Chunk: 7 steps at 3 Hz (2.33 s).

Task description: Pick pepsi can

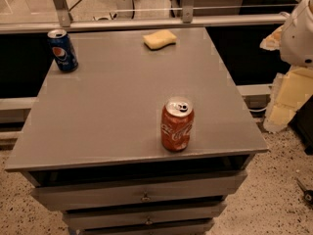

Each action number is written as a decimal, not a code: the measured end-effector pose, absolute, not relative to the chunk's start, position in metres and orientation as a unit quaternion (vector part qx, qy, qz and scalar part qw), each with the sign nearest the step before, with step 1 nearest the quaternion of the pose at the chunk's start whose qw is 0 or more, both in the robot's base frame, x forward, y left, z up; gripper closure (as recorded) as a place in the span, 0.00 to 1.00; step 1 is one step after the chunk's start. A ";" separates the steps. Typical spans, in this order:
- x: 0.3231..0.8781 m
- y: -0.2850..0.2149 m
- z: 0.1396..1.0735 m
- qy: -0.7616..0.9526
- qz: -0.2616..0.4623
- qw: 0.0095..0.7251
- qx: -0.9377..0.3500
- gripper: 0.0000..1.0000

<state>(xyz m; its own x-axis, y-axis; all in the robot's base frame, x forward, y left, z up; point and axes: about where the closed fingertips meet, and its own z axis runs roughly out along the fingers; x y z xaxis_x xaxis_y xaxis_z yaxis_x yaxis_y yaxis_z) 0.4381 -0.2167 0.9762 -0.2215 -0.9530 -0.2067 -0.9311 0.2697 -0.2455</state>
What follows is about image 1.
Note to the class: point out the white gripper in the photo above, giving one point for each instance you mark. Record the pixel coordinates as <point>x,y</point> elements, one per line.
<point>297,39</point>

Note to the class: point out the blue pepsi can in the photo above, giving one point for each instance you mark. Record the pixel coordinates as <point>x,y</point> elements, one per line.
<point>62,49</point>

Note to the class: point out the red coca-cola can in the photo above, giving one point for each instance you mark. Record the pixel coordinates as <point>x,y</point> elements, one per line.
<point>177,120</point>

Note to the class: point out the yellow sponge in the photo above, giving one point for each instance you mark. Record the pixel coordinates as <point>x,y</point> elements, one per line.
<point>159,39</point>

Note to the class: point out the black tool on floor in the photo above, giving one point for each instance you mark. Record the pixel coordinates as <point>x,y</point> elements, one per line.
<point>307,194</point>

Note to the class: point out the top grey drawer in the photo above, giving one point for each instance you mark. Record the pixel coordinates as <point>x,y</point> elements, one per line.
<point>141,191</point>

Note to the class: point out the grey drawer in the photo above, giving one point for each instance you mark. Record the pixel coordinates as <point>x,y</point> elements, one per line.
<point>143,215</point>
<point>187,227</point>
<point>141,191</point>

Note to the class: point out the middle grey drawer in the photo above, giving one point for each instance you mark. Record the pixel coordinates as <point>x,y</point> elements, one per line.
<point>143,215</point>

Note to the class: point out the bottom grey drawer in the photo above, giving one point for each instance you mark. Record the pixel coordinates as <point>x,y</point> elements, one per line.
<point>187,227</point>

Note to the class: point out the grey drawer cabinet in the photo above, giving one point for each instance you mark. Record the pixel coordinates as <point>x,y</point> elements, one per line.
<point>101,122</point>

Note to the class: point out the metal railing frame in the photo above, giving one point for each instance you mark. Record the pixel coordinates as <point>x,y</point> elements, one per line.
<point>24,16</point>

